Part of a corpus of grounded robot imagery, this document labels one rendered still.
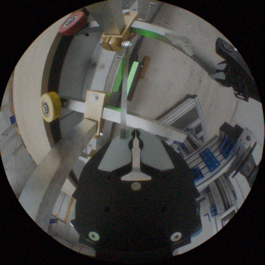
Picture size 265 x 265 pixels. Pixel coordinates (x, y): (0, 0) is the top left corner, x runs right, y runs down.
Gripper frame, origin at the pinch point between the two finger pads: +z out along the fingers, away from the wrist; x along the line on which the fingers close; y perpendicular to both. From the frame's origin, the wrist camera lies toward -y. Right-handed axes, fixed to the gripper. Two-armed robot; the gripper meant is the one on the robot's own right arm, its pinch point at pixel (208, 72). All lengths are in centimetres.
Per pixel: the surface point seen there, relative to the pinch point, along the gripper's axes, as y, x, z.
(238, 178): 233, -47, -32
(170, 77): 15, 16, 83
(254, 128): 237, 63, 5
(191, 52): -10.9, -2.2, -4.3
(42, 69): -46.3, -14.3, -8.6
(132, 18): -26.2, 1.2, -5.2
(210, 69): -2.8, -1.5, -3.4
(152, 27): -21.2, 0.0, -4.1
